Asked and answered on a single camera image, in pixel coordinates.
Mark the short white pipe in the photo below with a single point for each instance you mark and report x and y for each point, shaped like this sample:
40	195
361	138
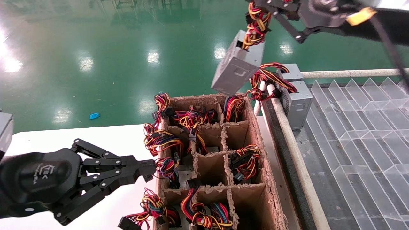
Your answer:
257	108

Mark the brown cardboard divider carton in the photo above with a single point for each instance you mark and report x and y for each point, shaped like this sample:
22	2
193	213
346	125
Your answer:
209	164

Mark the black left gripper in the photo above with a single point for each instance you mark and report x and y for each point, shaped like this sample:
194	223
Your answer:
38	182

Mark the long horizontal white pipe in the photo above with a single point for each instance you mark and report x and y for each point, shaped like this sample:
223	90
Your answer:
351	73

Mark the long slanted white pipe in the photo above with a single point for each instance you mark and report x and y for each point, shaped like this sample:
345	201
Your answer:
300	166

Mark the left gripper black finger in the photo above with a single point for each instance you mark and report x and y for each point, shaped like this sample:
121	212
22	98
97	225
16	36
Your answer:
134	177
137	163

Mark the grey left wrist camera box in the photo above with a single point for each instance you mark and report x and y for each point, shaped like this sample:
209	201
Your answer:
4	131

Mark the transparent acrylic divider tray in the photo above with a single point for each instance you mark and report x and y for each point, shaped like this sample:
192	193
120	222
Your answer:
351	143

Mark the grey power supply unit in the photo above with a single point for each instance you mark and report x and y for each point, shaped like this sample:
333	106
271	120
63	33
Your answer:
292	72

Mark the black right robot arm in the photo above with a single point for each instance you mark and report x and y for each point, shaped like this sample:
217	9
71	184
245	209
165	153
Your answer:
393	30

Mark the small blue scrap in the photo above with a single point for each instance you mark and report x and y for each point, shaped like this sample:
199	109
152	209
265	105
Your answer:
94	116

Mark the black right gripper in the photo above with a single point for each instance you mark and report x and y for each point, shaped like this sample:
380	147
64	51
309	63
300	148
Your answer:
322	12

